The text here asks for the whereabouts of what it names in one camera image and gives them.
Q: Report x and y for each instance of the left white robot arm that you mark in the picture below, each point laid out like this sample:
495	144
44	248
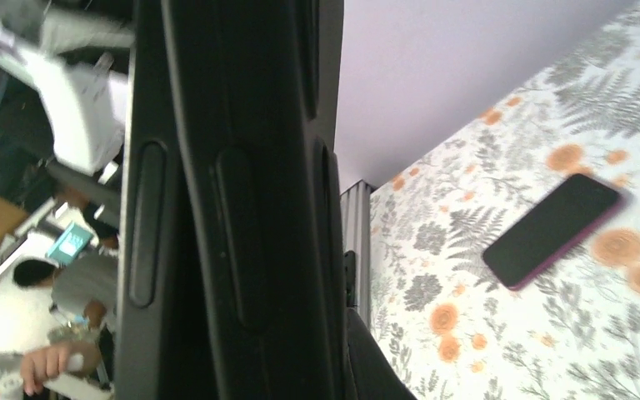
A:
75	56

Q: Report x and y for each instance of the black smartphone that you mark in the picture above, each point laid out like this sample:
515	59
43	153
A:
561	220

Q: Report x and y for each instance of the person in background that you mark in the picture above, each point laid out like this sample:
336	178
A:
38	292

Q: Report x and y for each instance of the floral patterned table mat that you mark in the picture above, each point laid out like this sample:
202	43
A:
447	326

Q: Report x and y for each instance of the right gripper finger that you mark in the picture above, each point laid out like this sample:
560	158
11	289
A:
369	375

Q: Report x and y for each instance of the teal box in background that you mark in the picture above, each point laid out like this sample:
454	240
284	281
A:
70	244

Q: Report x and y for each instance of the aluminium mounting rail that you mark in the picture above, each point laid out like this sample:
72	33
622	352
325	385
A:
355	207

